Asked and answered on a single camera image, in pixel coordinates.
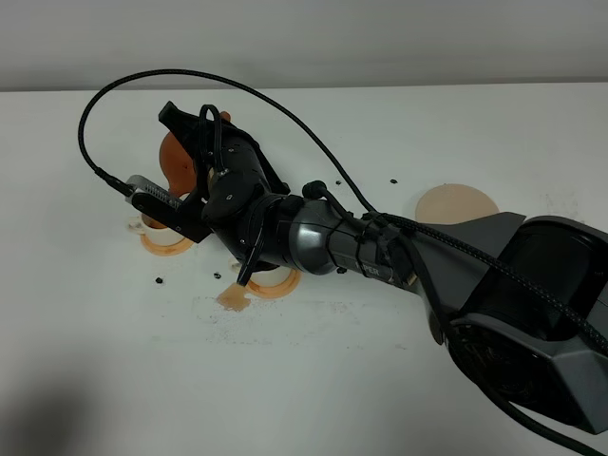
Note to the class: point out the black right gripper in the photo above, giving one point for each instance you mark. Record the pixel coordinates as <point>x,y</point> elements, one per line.
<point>231,171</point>

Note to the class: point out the brown clay teapot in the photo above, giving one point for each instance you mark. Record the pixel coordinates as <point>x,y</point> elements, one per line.
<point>186,174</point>

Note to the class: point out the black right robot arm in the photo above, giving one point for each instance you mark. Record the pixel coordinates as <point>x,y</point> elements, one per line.
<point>521,304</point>

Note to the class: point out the beige round teapot coaster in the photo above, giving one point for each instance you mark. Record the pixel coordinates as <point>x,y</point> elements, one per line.
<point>453,203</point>

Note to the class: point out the white teacup far left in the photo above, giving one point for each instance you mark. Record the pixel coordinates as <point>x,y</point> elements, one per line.
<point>153,231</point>

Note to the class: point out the white teacup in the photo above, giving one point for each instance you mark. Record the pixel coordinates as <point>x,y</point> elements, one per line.
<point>266,278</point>
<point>153,231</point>

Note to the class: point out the orange coaster far left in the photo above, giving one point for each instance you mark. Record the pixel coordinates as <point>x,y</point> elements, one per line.
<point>166,250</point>

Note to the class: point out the orange coaster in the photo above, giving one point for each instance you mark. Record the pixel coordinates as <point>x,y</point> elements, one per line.
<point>166,250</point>
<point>276,292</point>

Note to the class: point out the white teacup centre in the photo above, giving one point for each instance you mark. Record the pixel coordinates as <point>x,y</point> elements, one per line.
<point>266,278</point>

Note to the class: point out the orange coaster centre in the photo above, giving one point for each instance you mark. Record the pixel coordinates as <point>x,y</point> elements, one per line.
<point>276,292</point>

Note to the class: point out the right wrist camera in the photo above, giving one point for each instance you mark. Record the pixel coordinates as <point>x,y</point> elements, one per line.
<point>183,216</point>

